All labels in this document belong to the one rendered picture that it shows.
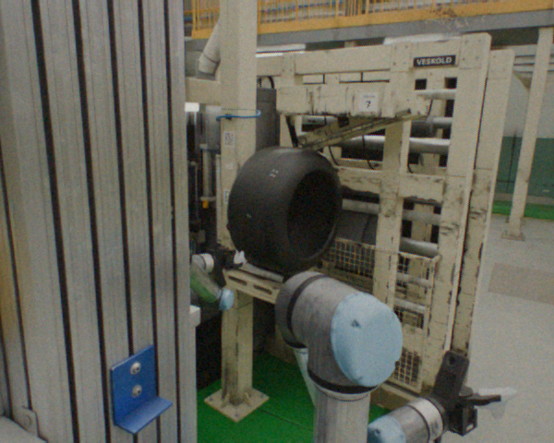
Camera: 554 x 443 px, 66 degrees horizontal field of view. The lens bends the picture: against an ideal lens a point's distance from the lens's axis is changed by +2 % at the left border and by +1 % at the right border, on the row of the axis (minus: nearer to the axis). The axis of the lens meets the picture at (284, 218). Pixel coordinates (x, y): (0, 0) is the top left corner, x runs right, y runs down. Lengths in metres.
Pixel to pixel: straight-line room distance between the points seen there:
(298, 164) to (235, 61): 0.61
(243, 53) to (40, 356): 1.77
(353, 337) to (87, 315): 0.34
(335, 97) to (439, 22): 5.14
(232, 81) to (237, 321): 1.24
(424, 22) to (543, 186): 5.03
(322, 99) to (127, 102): 1.59
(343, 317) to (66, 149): 0.41
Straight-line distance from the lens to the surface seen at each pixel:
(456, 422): 1.02
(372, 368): 0.63
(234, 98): 2.11
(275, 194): 1.74
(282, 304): 0.70
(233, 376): 2.54
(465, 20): 7.05
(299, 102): 2.18
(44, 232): 0.53
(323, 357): 0.64
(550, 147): 10.60
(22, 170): 0.51
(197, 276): 1.36
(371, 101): 1.97
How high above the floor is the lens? 1.61
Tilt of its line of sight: 13 degrees down
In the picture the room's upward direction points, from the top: 2 degrees clockwise
